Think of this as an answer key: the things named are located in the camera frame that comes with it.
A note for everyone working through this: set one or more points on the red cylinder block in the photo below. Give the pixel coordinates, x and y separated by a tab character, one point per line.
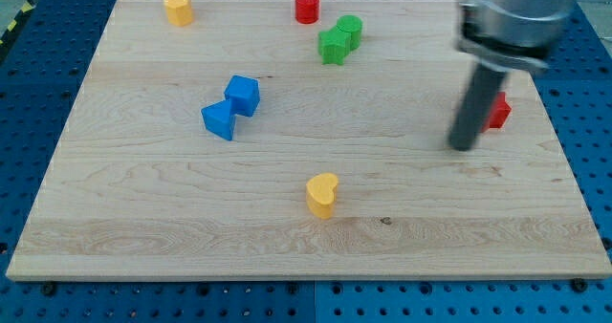
307	11

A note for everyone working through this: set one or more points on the black board stop screw left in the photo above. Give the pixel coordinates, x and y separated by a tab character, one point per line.
48	289

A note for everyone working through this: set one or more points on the yellow hexagon block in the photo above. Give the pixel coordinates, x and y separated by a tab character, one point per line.
178	12

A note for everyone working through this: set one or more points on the black board stop screw right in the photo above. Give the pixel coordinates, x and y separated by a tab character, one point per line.
579	285

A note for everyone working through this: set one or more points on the blue triangle block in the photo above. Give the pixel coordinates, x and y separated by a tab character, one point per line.
219	119

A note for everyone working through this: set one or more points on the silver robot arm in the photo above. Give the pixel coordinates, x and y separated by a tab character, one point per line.
512	34

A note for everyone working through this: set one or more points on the blue cube block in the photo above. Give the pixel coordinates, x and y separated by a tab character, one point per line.
243	94

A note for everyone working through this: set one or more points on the red star block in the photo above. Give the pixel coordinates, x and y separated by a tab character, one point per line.
498	114

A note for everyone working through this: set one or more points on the green star block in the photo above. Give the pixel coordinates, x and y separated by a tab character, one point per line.
333	46

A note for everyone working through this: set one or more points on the yellow heart block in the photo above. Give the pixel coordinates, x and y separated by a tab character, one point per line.
321	194

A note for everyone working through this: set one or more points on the black board stop screw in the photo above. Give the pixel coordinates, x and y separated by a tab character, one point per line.
48	289
579	285

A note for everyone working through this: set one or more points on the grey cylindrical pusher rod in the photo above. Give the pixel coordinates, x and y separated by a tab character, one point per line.
475	107

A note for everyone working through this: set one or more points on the green cylinder block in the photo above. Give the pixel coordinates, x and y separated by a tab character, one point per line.
352	25

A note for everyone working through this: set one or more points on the wooden board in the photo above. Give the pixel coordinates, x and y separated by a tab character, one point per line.
139	190

